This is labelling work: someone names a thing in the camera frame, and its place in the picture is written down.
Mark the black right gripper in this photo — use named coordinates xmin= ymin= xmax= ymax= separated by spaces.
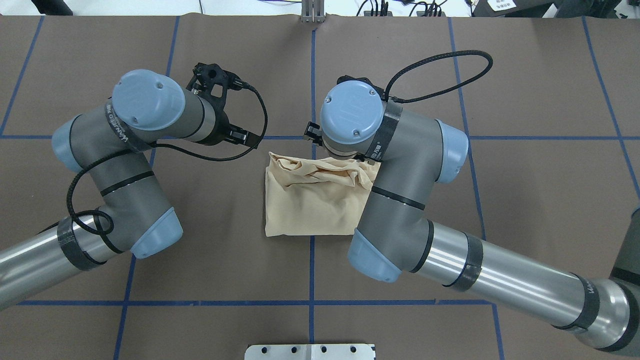
xmin=304 ymin=121 xmax=325 ymax=147

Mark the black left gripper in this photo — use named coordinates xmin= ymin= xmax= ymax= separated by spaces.
xmin=207 ymin=112 xmax=250 ymax=147

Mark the cream long-sleeve graphic shirt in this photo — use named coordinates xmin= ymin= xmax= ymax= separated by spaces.
xmin=264 ymin=152 xmax=380 ymax=237

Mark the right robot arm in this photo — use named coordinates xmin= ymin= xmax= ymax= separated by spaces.
xmin=304 ymin=75 xmax=639 ymax=357

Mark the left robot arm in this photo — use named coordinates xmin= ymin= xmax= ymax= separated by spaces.
xmin=0 ymin=63 xmax=264 ymax=309

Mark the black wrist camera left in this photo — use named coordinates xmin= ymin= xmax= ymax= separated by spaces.
xmin=186 ymin=63 xmax=243 ymax=110

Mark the aluminium frame post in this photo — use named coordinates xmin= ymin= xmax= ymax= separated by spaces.
xmin=300 ymin=0 xmax=326 ymax=24

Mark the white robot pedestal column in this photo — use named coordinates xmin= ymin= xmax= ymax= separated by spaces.
xmin=244 ymin=342 xmax=377 ymax=360

